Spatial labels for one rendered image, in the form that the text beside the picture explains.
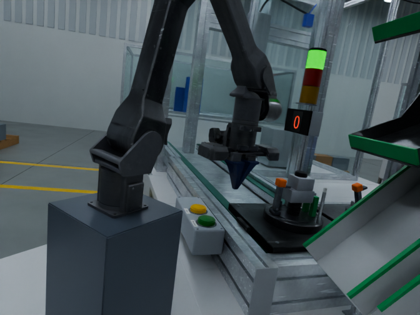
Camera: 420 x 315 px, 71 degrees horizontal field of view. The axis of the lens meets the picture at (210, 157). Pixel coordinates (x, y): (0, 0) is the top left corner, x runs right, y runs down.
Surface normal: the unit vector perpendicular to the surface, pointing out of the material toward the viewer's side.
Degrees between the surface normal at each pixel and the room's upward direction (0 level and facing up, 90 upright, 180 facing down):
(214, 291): 0
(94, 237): 90
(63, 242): 90
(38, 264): 0
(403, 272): 90
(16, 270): 0
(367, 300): 90
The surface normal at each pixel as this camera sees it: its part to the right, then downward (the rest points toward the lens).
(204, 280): 0.13, -0.97
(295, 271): 0.30, 0.22
